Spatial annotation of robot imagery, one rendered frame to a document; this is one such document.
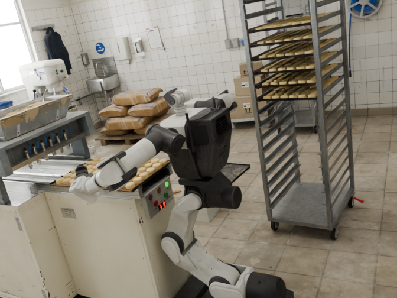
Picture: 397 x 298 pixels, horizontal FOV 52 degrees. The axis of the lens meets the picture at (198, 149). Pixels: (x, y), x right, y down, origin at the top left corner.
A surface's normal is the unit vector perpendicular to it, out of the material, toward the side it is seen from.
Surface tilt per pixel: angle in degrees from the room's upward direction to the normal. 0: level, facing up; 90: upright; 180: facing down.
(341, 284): 0
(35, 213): 90
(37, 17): 90
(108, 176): 78
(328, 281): 0
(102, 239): 90
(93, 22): 90
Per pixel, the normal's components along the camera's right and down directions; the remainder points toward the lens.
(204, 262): 0.33, -0.77
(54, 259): 0.87, 0.01
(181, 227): -0.47, 0.37
